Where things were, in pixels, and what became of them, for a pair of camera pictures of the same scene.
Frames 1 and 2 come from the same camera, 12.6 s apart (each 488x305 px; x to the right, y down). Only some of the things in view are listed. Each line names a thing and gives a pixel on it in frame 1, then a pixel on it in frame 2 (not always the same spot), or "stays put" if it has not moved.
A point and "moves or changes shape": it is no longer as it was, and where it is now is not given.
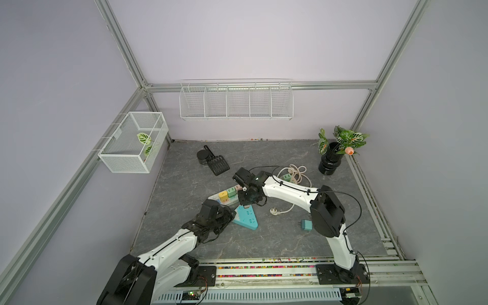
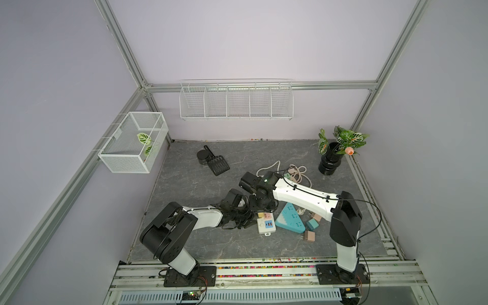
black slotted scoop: [216, 163] stays put
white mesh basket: [135, 145] stays put
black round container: [203, 156] stays put
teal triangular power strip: [246, 216] moves or changes shape
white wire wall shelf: [237, 100] stays put
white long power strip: [230, 201] moves or changes shape
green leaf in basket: [143, 138] stays put
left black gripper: [227, 217] → [249, 217]
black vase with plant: [345, 142] stays put
